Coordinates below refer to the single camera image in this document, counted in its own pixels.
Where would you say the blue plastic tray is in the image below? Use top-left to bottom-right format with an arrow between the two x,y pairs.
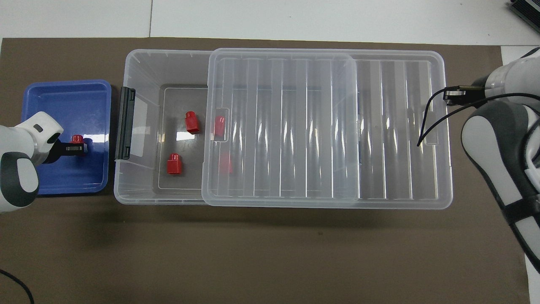
16,79 -> 113,196

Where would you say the grey ribbed device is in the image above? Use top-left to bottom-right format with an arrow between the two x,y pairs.
508,0 -> 540,34

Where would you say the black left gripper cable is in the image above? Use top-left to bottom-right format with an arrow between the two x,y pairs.
0,269 -> 34,304

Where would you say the brown table mat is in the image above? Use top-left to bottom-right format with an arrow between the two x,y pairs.
0,37 -> 530,304

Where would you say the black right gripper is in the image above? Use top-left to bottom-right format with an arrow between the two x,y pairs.
443,76 -> 490,106

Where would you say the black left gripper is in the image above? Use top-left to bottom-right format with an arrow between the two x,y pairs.
44,141 -> 90,164

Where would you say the black box latch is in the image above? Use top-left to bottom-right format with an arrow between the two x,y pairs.
115,87 -> 136,160

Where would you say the clear ribbed plastic lid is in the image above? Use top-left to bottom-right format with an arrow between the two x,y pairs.
201,48 -> 453,210

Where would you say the clear plastic storage box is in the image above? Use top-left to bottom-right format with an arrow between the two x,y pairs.
113,49 -> 364,206

